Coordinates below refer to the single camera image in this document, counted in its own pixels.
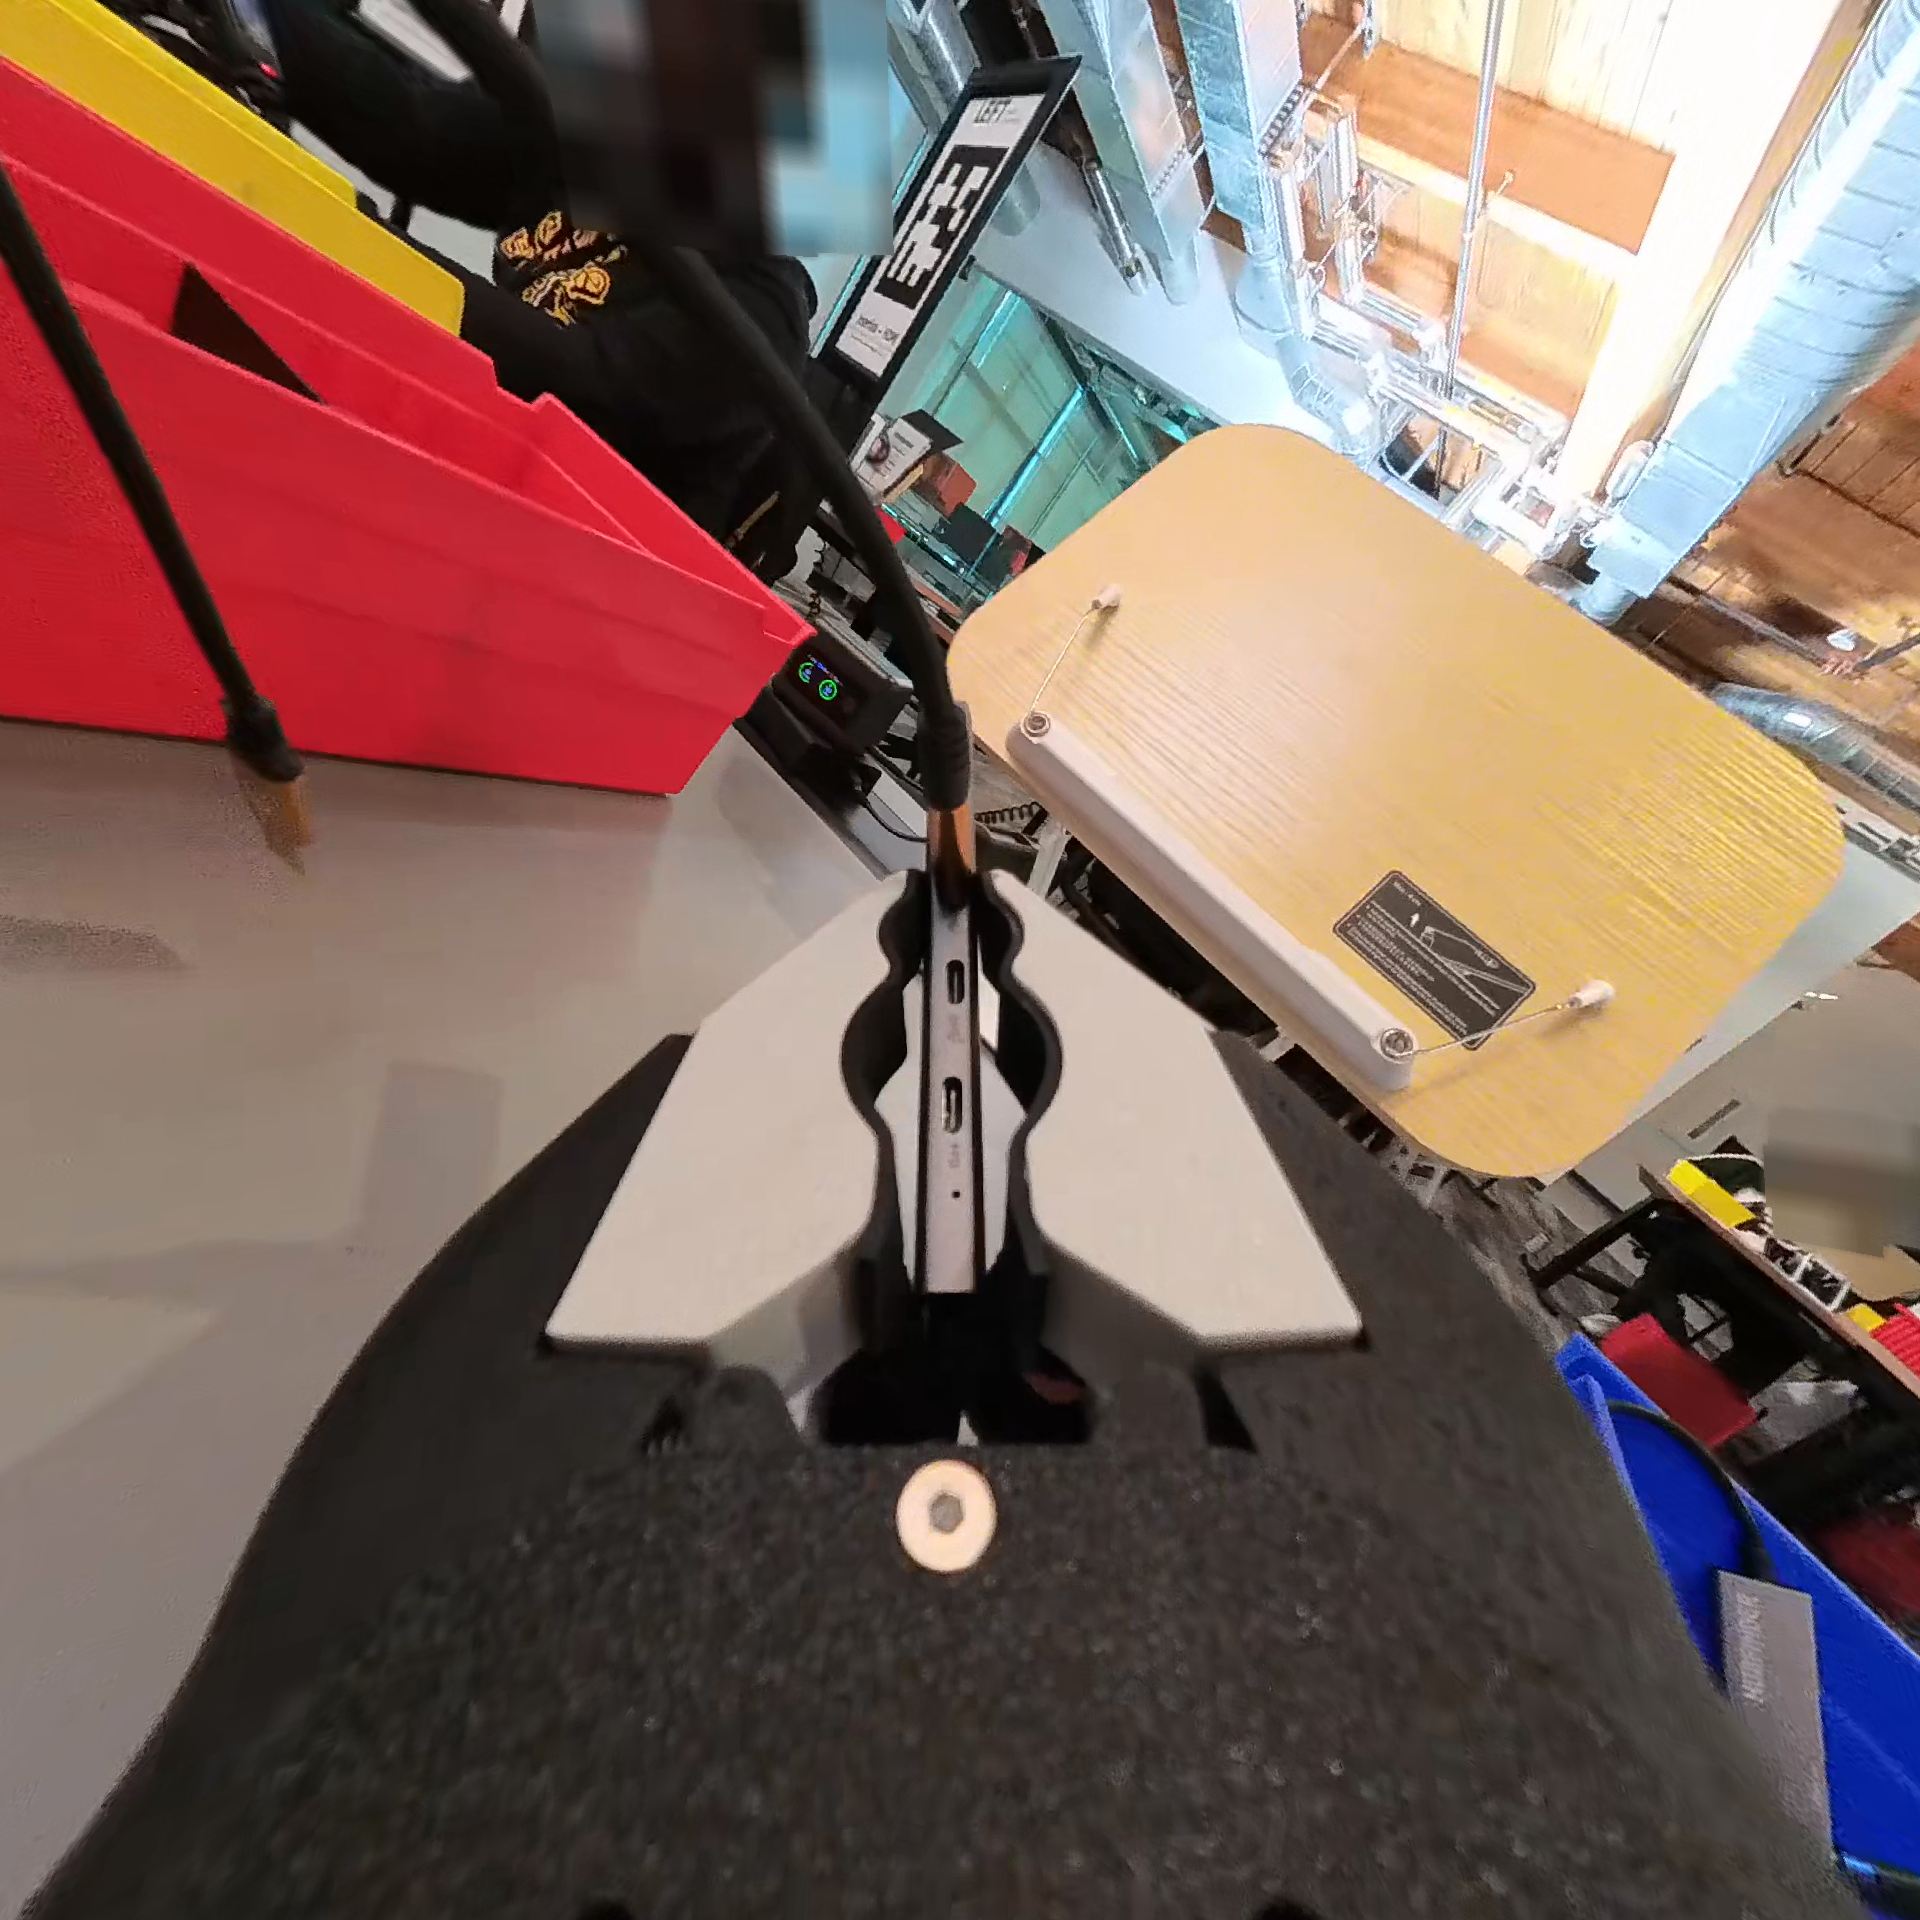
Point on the printed marker tag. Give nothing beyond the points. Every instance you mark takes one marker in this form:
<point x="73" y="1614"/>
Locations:
<point x="948" y="226"/>

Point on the grey USB hub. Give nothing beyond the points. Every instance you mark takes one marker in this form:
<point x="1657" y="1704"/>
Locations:
<point x="1771" y="1679"/>
<point x="948" y="1169"/>

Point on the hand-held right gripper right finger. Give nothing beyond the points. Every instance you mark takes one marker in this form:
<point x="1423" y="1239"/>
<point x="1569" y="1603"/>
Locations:
<point x="1170" y="1201"/>

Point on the red plastic bin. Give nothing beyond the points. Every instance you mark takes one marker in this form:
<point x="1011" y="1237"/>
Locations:
<point x="452" y="603"/>

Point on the wooden book stand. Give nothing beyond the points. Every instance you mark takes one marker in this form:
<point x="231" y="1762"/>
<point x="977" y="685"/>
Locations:
<point x="1350" y="674"/>

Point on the black charger with green display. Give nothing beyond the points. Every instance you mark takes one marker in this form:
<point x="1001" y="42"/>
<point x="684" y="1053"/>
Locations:
<point x="838" y="703"/>

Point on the blue plastic bin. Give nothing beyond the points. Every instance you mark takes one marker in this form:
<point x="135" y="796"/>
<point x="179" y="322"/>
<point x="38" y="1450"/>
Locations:
<point x="1874" y="1699"/>

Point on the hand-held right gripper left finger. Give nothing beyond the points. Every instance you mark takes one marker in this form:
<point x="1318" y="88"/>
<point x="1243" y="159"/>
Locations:
<point x="724" y="1201"/>

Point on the yellow plastic bin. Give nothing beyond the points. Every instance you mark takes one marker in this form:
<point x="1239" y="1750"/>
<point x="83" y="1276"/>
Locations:
<point x="226" y="136"/>

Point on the grey desk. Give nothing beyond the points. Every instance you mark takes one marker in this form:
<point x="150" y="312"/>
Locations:
<point x="299" y="1125"/>

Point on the silver ventilation duct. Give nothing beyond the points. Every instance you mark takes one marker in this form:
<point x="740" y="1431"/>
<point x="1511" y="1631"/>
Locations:
<point x="1771" y="301"/>

